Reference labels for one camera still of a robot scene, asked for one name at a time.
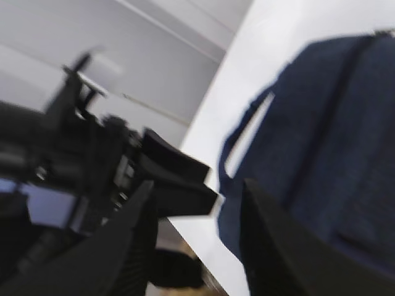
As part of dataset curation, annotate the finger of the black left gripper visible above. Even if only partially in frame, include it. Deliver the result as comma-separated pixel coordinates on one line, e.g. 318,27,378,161
152,181,218,218
141,128,210,182

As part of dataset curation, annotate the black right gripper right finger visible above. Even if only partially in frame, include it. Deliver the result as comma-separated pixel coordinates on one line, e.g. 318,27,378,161
239,179,394,295

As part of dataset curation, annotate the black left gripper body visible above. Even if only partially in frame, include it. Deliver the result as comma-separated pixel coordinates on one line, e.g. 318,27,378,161
43,52,135,228

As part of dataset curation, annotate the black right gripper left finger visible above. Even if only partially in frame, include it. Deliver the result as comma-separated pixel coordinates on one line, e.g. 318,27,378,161
1,181,158,295

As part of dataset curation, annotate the navy blue fabric lunch bag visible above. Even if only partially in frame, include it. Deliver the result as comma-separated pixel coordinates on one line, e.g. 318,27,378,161
218,32,394,277

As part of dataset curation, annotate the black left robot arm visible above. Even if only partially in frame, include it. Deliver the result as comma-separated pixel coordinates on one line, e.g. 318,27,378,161
1,52,217,279

